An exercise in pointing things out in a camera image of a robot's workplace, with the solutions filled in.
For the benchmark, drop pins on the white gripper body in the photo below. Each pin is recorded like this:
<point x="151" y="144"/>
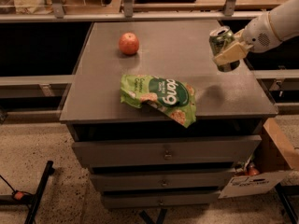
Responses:
<point x="259" y="34"/>

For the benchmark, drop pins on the green soda can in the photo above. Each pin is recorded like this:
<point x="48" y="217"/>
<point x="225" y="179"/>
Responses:
<point x="219" y="40"/>

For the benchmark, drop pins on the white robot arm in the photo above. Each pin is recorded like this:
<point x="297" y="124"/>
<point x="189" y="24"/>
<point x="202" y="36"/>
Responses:
<point x="284" y="20"/>

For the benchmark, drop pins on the green chip bag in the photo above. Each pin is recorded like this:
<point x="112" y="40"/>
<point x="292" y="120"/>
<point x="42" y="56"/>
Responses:
<point x="169" y="96"/>

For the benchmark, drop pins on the top grey drawer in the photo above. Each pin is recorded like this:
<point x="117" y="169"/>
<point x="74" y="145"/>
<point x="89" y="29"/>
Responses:
<point x="165" y="151"/>

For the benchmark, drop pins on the grey drawer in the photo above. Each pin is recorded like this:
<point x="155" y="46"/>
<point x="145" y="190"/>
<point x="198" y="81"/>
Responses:
<point x="160" y="199"/>
<point x="162" y="180"/>
<point x="165" y="151"/>

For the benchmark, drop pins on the red apple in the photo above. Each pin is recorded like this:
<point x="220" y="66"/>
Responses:
<point x="129" y="44"/>

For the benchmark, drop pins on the cardboard box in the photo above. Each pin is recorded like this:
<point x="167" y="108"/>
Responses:
<point x="275" y="158"/>

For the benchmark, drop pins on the orange bottle in box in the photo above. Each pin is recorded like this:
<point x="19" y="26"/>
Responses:
<point x="252" y="170"/>

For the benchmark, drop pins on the middle grey drawer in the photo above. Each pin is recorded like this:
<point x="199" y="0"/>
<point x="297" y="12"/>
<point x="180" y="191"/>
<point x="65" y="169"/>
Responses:
<point x="162" y="180"/>

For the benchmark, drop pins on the grey drawer cabinet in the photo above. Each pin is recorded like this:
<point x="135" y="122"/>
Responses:
<point x="153" y="119"/>

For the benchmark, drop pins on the bottom grey drawer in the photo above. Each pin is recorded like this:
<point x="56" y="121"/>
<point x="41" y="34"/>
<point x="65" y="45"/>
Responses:
<point x="160" y="199"/>

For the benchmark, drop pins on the grey metal railing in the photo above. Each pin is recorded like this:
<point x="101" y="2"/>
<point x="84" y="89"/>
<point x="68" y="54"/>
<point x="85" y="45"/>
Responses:
<point x="120" y="10"/>

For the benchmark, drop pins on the black metal stand leg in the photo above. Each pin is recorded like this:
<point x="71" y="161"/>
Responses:
<point x="33" y="206"/>

